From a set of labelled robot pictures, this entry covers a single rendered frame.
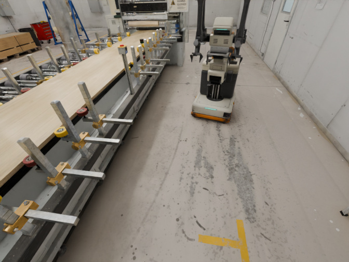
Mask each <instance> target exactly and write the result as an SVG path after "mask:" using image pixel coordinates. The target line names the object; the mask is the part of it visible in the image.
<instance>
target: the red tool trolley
mask: <svg viewBox="0 0 349 262"><path fill-rule="evenodd" d="M30 25H31V27H32V28H34V29H35V31H36V32H37V33H36V35H37V37H38V40H40V42H41V44H43V41H42V40H47V43H48V44H50V39H52V38H53V36H52V33H51V29H50V26H49V23H48V22H38V23H32V24H30ZM53 34H54V36H55V40H56V41H57V39H56V35H55V33H53Z"/></svg>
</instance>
